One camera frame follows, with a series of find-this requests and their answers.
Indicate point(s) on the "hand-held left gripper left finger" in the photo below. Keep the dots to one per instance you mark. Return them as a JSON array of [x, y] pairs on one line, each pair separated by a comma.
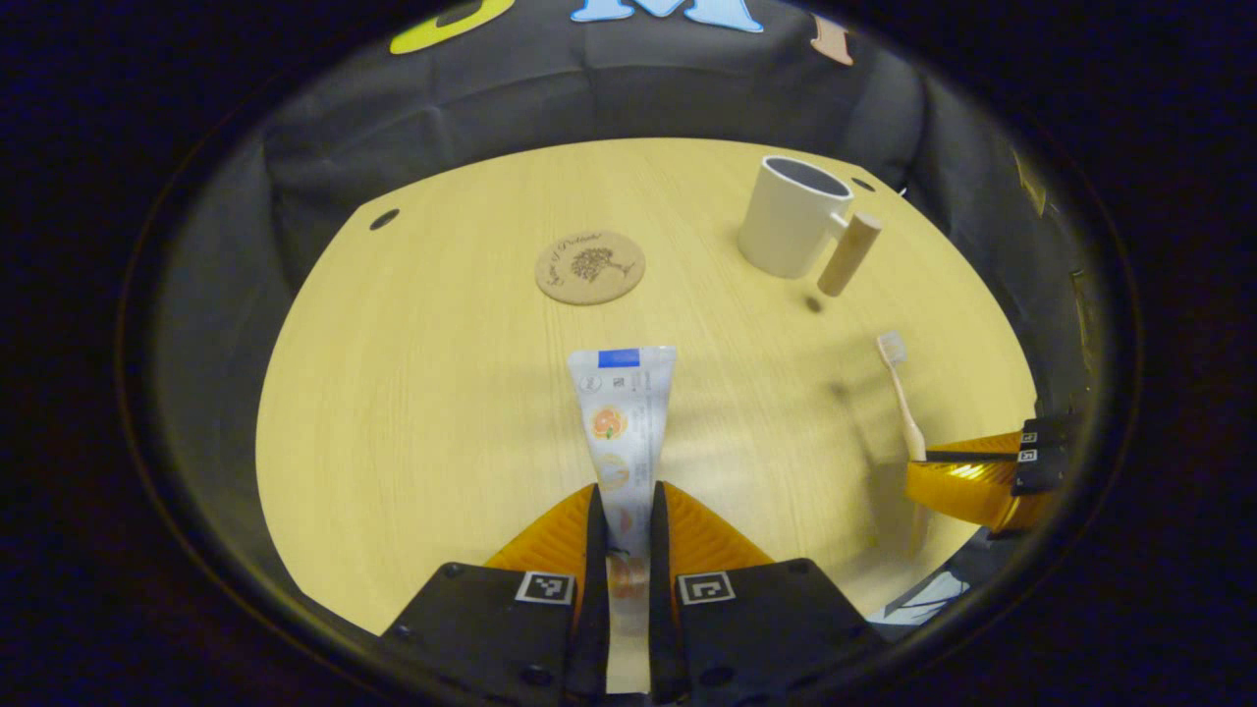
[[596, 609]]

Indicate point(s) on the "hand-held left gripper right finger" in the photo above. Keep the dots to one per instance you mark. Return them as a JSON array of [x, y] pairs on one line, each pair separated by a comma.
[[660, 609]]

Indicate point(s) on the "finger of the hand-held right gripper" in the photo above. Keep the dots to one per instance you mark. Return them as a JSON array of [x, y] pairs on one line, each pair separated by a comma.
[[1046, 432], [1036, 476]]

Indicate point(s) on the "beige toothbrush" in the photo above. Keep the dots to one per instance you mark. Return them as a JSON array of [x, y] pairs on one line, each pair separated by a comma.
[[903, 393]]

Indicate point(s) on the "white toothpaste tube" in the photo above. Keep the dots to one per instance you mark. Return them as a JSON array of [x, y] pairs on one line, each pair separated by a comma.
[[624, 432]]

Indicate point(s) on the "round wooden coaster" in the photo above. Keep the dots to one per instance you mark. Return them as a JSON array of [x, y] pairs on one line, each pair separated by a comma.
[[589, 267]]

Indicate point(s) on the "black backdrop cloth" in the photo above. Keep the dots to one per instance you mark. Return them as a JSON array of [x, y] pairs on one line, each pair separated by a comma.
[[589, 98]]

